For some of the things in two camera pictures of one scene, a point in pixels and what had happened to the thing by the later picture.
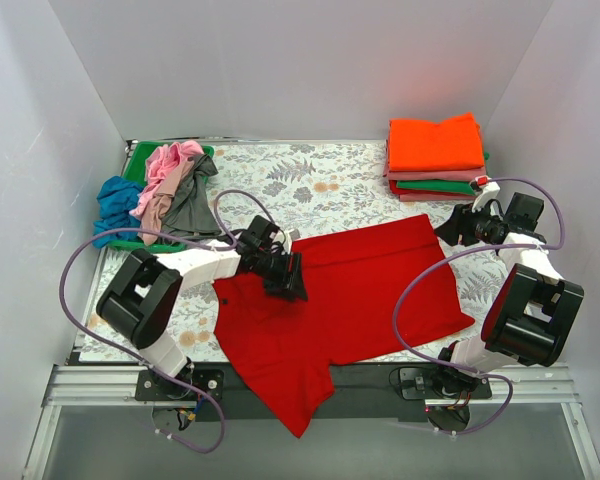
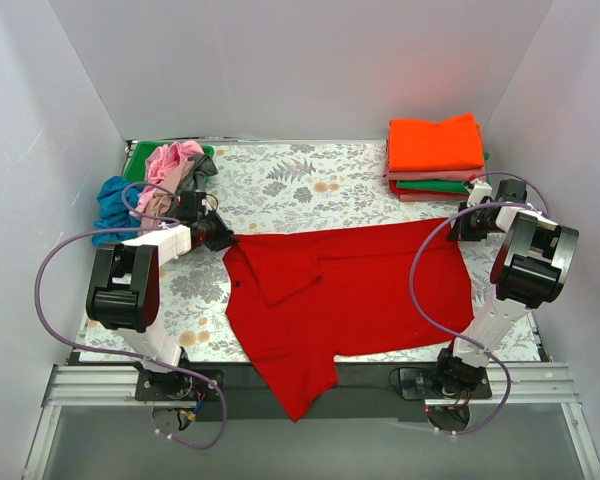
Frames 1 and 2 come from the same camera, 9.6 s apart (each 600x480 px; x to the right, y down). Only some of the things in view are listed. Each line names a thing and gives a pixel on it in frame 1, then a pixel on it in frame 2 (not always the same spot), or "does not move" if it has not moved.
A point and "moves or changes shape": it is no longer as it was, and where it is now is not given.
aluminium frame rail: [116, 386] does not move
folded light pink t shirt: [435, 198] does not move
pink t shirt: [165, 165] does not move
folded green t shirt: [461, 187] does not move
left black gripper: [288, 273] -> [218, 235]
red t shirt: [367, 290] moves or changes shape
